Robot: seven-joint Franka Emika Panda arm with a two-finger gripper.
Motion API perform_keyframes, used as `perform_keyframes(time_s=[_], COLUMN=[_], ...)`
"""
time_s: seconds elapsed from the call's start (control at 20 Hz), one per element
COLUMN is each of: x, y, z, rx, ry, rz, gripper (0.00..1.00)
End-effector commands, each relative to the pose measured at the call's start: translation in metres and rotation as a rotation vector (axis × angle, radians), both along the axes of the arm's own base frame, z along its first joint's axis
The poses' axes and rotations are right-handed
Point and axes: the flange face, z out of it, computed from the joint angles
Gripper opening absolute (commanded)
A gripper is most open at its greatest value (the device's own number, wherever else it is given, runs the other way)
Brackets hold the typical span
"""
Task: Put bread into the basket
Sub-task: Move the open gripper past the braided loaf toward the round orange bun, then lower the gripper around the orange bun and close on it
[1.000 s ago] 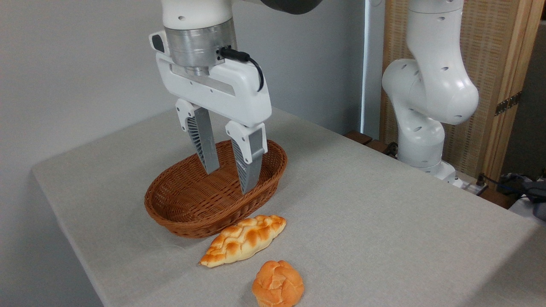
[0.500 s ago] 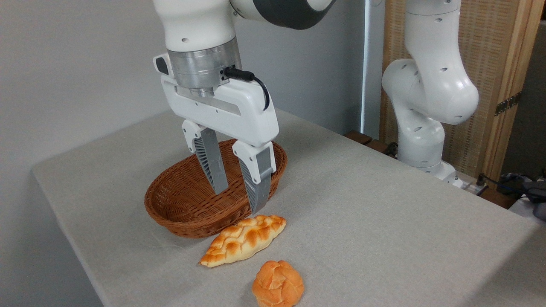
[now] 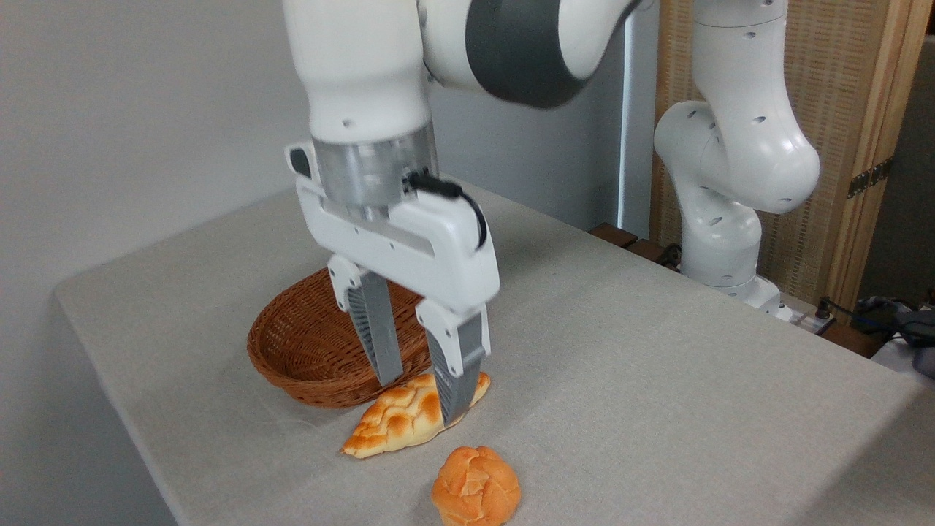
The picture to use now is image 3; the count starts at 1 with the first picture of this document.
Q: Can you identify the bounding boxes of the grey tablecloth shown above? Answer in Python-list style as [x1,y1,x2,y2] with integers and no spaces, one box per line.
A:
[53,179,935,526]

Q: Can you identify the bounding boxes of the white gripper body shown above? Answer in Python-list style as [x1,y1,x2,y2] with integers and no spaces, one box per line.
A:
[285,142,501,315]

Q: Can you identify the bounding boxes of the grey cloth bundle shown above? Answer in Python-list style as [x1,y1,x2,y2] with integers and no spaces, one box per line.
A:
[895,310,935,379]

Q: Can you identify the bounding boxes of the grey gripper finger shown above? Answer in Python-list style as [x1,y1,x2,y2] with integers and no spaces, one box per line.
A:
[327,254,405,388]
[415,298,492,427]

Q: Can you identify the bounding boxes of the brown wicker oval basket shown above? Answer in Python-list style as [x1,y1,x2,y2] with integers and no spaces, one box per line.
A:
[247,267,440,408]

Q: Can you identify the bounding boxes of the round orange bread roll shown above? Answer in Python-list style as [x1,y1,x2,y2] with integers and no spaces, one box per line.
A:
[431,446,522,526]

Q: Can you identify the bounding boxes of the metal screen hinge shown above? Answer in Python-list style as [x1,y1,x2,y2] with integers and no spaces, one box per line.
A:
[847,157,896,199]

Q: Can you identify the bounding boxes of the white socket box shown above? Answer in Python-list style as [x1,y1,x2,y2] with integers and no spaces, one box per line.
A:
[790,305,837,337]

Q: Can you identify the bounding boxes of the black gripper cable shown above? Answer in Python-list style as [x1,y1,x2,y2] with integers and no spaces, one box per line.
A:
[405,170,488,251]

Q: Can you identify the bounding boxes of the long braided bread loaf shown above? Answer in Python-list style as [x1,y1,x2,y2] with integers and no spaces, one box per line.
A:
[340,371,491,460]

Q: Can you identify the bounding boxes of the black background cable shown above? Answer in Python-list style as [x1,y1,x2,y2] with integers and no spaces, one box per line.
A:
[817,296,910,333]

